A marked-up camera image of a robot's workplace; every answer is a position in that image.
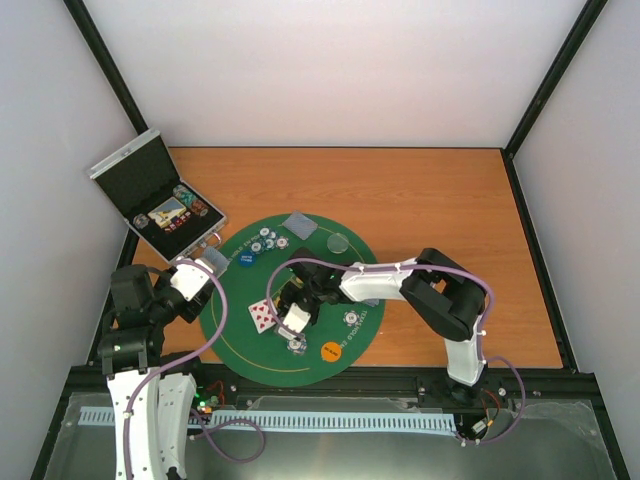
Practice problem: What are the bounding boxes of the light blue slotted cable duct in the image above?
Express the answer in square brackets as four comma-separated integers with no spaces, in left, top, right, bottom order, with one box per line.
[79,406,457,434]

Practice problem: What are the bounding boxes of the poker chips in case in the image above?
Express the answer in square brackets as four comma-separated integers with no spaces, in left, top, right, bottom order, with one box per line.
[173,185,209,217]

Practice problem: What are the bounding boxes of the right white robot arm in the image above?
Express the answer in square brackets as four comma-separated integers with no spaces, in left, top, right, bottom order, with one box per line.
[265,248,495,387]

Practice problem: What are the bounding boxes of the clear round dealer button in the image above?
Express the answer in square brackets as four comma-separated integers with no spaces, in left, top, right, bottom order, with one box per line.
[326,233,350,254]

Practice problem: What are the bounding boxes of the aluminium poker case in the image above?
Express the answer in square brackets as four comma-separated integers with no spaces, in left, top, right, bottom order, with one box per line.
[87,129,227,263]

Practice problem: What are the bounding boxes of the blue small blind button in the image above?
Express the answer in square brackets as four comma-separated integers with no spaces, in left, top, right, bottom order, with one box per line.
[237,250,257,268]

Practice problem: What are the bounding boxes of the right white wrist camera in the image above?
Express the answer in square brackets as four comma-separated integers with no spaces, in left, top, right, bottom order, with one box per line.
[276,303,311,340]

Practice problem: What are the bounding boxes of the deck of playing cards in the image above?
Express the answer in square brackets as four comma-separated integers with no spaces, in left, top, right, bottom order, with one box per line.
[199,246,230,277]

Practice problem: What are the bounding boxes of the round green poker mat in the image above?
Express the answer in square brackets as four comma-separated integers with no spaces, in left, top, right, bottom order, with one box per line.
[200,214,385,387]

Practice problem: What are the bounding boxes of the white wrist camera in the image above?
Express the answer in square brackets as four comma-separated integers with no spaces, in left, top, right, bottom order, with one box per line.
[276,303,311,340]
[169,259,214,301]

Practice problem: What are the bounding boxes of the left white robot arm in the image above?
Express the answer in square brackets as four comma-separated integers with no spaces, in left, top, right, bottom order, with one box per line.
[98,259,214,479]

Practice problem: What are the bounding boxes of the boxed card deck in case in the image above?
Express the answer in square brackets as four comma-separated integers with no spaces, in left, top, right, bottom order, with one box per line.
[148,197,187,228]

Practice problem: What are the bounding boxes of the red dice row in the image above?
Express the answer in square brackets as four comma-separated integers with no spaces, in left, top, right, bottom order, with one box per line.
[163,212,192,233]

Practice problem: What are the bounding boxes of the orange big blind button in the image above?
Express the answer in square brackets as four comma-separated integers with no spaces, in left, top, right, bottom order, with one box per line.
[320,341,342,363]

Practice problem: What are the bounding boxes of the lone chip in case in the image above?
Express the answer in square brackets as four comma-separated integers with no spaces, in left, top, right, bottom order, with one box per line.
[132,214,150,230]

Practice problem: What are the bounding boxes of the eight of hearts card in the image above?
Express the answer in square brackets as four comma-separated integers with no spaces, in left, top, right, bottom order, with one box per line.
[248,299,276,334]

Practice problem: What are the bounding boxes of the white blue chip stack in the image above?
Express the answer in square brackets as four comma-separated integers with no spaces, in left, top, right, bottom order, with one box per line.
[287,338,307,355]
[343,311,361,327]

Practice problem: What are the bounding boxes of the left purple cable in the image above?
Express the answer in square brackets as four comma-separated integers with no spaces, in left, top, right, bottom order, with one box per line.
[122,257,266,480]

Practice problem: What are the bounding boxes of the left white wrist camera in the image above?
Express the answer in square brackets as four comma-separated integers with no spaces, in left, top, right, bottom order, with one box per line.
[169,259,214,301]

